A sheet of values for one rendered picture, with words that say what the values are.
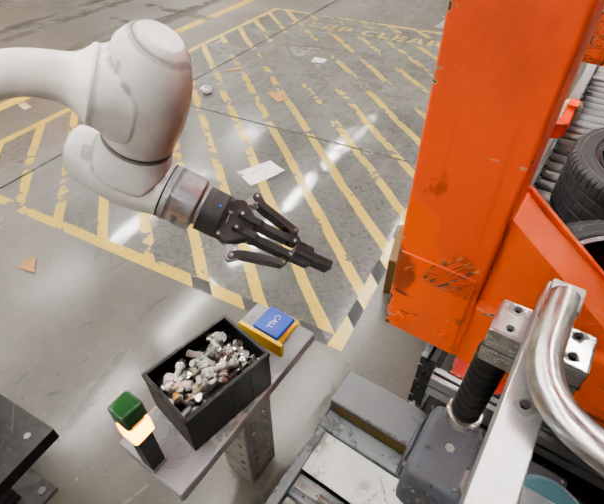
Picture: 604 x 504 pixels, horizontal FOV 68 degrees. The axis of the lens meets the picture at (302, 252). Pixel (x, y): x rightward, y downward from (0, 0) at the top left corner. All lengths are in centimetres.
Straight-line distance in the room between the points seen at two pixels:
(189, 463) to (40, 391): 87
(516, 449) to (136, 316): 154
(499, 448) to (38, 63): 60
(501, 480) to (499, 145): 45
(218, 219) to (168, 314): 107
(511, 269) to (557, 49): 35
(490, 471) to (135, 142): 53
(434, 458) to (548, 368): 64
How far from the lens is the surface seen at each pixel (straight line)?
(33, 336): 187
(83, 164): 72
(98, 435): 155
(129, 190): 70
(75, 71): 62
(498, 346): 49
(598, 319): 85
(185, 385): 87
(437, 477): 98
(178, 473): 93
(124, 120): 61
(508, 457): 37
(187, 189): 70
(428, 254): 83
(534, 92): 65
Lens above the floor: 130
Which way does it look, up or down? 43 degrees down
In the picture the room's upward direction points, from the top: straight up
